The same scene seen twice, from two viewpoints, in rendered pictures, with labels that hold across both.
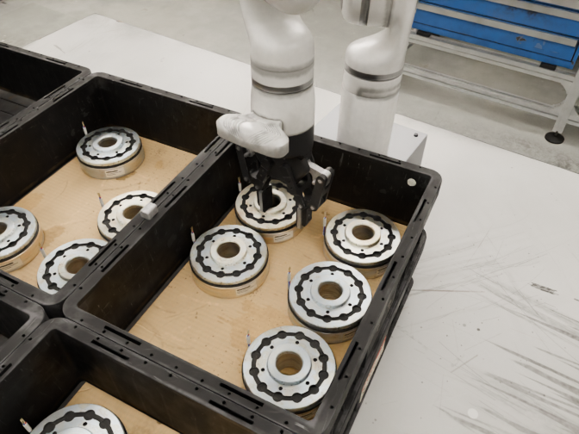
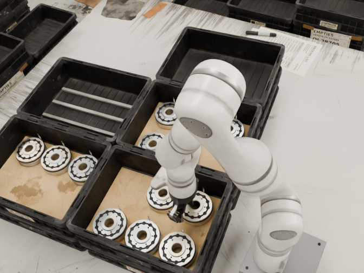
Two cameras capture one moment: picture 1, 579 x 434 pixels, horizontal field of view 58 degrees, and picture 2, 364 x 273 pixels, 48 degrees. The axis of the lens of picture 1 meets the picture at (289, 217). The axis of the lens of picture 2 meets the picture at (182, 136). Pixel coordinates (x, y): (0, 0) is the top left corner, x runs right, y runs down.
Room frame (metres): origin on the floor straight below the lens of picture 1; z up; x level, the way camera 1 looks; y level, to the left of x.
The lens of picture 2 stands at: (0.58, -0.52, 1.95)
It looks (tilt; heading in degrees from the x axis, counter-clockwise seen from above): 53 degrees down; 93
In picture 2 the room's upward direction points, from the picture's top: 9 degrees counter-clockwise
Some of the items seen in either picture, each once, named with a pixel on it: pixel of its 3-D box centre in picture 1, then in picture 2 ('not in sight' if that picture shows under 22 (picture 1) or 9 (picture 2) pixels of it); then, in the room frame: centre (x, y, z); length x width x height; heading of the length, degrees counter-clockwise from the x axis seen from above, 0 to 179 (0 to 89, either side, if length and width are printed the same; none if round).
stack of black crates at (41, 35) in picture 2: not in sight; (47, 49); (-0.29, 1.50, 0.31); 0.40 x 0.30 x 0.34; 57
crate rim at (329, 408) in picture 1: (275, 239); (150, 204); (0.43, 0.02, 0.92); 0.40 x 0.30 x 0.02; 153
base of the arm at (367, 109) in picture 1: (366, 113); (272, 246); (0.75, -0.13, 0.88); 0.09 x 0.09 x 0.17; 60
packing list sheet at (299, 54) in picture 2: not in sight; (279, 49); (0.99, 0.82, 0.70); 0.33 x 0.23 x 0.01; 147
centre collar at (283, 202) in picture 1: (270, 201); (195, 205); (0.55, 0.03, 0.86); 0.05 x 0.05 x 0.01
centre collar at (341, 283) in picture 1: (330, 291); (142, 235); (0.39, -0.05, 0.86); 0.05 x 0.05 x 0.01
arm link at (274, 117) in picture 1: (273, 102); (175, 177); (0.51, 0.02, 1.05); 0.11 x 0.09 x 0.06; 146
